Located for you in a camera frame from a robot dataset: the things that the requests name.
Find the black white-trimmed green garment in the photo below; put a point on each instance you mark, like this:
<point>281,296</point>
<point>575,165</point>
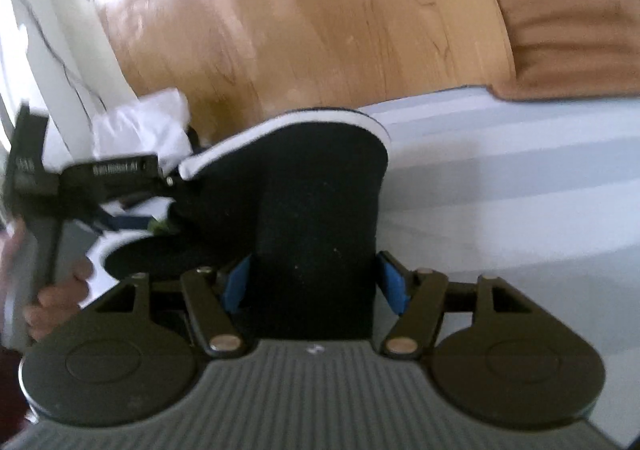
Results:
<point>320,180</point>

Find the person's left hand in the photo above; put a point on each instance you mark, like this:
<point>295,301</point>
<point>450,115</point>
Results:
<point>65,287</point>

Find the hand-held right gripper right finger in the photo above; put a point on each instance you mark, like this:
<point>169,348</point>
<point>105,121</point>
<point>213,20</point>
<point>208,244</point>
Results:
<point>395,285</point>

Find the brown pillow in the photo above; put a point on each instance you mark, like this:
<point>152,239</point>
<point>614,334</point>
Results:
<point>575,20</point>

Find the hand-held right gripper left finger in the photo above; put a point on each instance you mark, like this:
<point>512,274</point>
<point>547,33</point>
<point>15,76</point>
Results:
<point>236,285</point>

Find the white folded clothes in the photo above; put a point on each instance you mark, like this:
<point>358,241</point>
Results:
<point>145,130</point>

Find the grey white striped bed sheet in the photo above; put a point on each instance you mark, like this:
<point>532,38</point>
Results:
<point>500,180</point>

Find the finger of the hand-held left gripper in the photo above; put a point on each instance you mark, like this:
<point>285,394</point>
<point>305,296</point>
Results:
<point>169,181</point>
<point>120,221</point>

